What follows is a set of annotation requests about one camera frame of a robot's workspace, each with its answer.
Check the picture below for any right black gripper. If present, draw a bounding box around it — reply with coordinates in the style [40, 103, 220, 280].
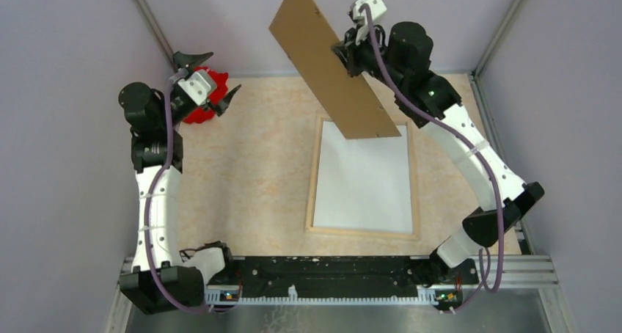
[331, 21, 404, 93]

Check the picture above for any brown cardboard backing board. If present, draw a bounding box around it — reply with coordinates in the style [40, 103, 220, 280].
[269, 0, 400, 139]

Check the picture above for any printed photo with white border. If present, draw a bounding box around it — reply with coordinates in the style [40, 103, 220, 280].
[312, 120, 414, 235]

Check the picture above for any light wooden picture frame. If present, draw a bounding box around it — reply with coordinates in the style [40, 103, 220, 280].
[304, 116, 422, 241]

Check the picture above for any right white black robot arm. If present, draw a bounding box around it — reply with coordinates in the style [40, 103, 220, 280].
[331, 21, 545, 283]

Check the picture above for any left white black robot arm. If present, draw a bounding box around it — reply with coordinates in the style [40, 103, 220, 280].
[118, 51, 238, 315]

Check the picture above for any red cloth doll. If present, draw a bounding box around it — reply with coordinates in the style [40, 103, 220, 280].
[182, 66, 230, 125]

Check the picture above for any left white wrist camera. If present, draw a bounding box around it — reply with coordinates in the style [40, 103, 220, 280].
[177, 69, 218, 106]

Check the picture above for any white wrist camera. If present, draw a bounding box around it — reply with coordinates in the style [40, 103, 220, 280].
[349, 0, 387, 45]
[177, 69, 218, 106]

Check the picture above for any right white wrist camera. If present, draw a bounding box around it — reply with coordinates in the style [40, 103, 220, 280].
[349, 0, 387, 45]

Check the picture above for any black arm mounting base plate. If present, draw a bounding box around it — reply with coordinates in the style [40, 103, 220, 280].
[205, 256, 479, 302]

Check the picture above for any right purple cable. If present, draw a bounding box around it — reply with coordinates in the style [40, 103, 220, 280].
[359, 2, 506, 314]

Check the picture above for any aluminium front rail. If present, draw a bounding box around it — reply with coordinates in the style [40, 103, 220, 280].
[118, 255, 559, 315]

